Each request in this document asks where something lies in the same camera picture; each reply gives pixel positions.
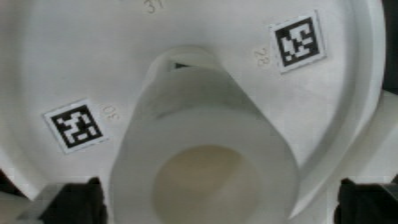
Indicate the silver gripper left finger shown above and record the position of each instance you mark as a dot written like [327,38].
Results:
[68,204]

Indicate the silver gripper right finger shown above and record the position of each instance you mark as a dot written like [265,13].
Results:
[366,203]

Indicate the white cylindrical table leg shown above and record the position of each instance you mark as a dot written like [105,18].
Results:
[205,170]

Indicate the white round table top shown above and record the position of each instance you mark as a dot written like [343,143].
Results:
[86,48]

